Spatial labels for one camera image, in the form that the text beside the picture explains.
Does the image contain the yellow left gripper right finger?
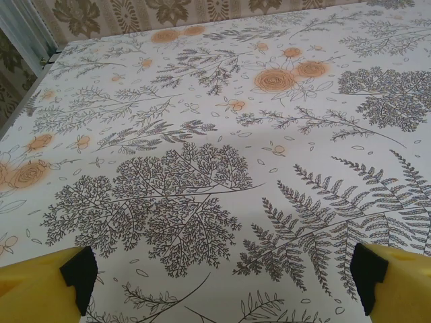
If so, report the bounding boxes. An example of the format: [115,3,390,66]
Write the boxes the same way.
[350,242,431,323]

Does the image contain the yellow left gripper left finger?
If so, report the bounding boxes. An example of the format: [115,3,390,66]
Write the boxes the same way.
[0,245,99,323]

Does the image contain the floral patterned tablecloth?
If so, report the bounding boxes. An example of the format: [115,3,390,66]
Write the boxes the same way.
[0,0,431,323]

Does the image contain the aluminium frame post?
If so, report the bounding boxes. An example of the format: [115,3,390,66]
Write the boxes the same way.
[0,0,60,70]

